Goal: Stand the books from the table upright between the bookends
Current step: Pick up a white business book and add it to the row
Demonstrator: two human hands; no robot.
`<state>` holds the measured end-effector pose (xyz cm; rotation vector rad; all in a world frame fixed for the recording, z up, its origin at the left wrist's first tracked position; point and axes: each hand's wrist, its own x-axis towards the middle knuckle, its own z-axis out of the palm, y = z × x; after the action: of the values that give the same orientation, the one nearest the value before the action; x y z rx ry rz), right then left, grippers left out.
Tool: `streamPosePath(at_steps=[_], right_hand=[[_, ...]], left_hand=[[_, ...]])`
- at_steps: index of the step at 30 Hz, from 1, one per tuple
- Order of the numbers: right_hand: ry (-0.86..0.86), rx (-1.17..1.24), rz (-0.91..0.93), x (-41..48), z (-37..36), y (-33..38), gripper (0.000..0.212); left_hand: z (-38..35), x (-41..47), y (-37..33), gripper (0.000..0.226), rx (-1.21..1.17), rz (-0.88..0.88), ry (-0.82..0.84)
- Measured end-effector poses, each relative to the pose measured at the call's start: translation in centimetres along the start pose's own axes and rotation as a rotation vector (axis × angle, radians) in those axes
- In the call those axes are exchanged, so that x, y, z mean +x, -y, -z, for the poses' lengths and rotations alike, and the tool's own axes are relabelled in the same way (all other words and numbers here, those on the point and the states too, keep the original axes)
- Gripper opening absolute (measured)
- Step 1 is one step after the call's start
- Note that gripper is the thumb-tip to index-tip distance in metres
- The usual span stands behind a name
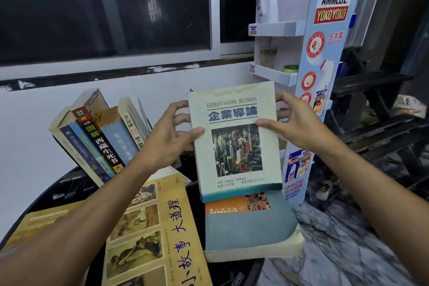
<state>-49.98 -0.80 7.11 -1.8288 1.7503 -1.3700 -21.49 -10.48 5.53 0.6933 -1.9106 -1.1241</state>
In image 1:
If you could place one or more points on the person's left hand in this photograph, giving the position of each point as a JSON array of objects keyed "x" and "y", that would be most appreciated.
[{"x": 164, "y": 145}]

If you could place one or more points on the person's right hand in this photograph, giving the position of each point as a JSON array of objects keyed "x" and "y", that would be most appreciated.
[{"x": 305, "y": 128}]

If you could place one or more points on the cream book with barcode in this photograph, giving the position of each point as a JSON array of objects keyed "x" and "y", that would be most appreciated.
[{"x": 132, "y": 125}]

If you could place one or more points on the lavender Hanyu Pinyin dictionary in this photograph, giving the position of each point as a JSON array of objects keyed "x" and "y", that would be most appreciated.
[{"x": 120, "y": 141}]

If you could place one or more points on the orange illustrated cover book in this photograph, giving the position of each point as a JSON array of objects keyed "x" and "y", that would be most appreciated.
[{"x": 100, "y": 141}]

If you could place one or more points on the Understanding Business textbook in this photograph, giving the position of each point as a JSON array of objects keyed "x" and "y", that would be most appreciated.
[{"x": 234, "y": 148}]

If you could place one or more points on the yellow book with blue spine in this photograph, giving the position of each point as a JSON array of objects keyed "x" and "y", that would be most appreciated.
[{"x": 83, "y": 155}]

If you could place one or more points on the yellow book with black characters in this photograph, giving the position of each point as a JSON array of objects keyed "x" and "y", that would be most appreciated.
[{"x": 174, "y": 228}]

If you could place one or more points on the grey cover book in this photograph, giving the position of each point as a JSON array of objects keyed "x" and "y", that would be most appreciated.
[{"x": 58, "y": 125}]

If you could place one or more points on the large grey-teal book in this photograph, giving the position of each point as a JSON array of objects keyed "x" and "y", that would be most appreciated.
[{"x": 251, "y": 228}]

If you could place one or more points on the Van Gogh cover handbook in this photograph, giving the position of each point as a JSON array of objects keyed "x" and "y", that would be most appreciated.
[{"x": 37, "y": 222}]

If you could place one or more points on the person's right forearm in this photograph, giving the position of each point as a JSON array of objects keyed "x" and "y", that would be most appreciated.
[{"x": 385, "y": 202}]

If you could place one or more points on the person's left forearm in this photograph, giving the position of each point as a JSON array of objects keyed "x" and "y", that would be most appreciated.
[{"x": 67, "y": 228}]

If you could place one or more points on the green tape roll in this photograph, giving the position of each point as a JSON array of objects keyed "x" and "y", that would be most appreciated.
[{"x": 290, "y": 68}]

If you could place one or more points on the small white bottle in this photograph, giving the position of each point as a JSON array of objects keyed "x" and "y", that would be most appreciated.
[{"x": 324, "y": 190}]

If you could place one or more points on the white cardboard display stand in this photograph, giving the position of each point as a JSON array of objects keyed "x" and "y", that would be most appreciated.
[{"x": 321, "y": 61}]

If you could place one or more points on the dark wooden bench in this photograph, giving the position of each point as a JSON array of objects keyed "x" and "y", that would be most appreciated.
[{"x": 375, "y": 135}]

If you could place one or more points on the round black table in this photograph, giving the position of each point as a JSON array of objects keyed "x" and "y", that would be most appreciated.
[{"x": 197, "y": 215}]

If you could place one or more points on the clear glass cup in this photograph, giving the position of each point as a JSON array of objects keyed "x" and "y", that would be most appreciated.
[{"x": 268, "y": 58}]

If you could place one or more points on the white plastic bag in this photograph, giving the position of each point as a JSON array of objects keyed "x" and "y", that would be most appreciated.
[{"x": 409, "y": 106}]

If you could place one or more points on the aluminium frame window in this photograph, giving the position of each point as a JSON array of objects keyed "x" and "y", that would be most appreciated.
[{"x": 100, "y": 11}]

